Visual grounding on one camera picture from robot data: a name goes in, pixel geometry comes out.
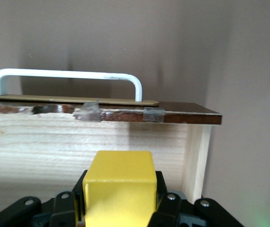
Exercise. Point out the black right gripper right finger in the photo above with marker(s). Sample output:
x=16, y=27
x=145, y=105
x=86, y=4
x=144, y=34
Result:
x=196, y=212

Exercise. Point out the yellow wooden cube block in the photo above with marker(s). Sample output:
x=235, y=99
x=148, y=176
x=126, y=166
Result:
x=120, y=194

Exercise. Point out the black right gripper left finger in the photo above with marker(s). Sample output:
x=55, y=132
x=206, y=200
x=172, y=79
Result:
x=30, y=212

